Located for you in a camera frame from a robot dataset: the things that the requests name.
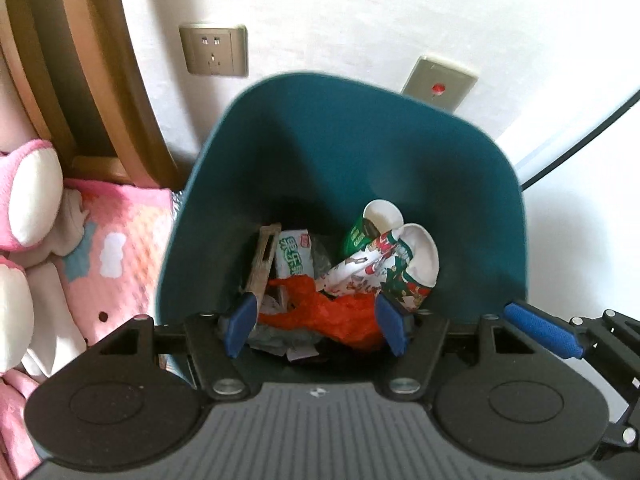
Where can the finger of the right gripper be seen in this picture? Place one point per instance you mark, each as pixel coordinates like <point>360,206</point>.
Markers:
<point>571,339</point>

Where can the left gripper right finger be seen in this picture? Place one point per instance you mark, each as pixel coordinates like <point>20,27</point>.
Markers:
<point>494,391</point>

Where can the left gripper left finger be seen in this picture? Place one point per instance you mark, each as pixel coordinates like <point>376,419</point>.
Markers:
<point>140,392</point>

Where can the red plastic bag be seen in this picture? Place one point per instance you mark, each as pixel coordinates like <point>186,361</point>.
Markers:
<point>349,320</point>

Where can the christmas paper cup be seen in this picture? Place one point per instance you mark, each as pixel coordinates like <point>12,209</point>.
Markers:
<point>403,261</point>

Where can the grey paper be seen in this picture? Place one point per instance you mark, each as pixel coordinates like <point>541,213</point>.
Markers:
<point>293,344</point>

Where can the white green snack bag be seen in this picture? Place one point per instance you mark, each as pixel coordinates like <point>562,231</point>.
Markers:
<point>299,252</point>

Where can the teal deer trash bin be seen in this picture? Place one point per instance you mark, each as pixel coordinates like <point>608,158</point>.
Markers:
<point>309,151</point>

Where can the colourful cartoon bed sheet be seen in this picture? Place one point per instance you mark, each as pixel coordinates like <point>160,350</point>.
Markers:
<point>112,275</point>

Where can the pink fleece blanket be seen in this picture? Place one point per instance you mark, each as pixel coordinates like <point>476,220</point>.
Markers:
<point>18,455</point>

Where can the pink plush toy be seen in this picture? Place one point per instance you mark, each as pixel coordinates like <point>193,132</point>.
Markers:
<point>31,194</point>

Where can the wall power socket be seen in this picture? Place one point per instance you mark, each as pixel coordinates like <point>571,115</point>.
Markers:
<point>212,51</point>

